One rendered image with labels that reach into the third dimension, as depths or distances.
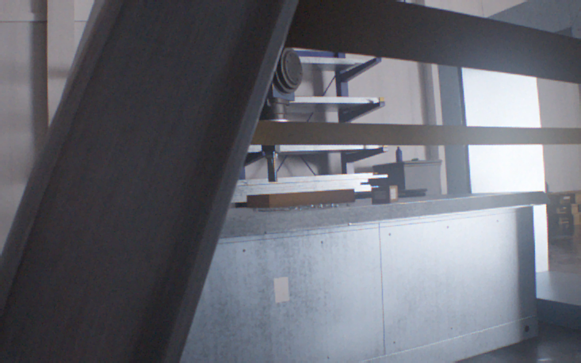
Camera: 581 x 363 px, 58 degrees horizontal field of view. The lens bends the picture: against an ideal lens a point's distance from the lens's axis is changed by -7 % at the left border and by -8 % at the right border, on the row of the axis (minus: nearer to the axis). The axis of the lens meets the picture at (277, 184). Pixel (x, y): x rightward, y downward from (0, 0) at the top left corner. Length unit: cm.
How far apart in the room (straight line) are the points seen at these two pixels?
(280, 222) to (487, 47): 149
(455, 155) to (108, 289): 313
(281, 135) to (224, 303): 114
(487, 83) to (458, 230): 137
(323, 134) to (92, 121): 54
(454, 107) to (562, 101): 695
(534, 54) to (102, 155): 25
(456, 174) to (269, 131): 265
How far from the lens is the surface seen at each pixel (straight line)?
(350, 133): 75
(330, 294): 194
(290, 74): 190
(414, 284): 213
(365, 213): 192
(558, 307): 284
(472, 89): 333
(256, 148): 580
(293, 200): 245
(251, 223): 173
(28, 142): 649
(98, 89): 21
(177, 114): 21
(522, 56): 34
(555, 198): 845
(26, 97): 656
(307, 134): 72
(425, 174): 693
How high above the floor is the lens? 72
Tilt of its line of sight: 1 degrees up
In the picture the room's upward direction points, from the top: 4 degrees counter-clockwise
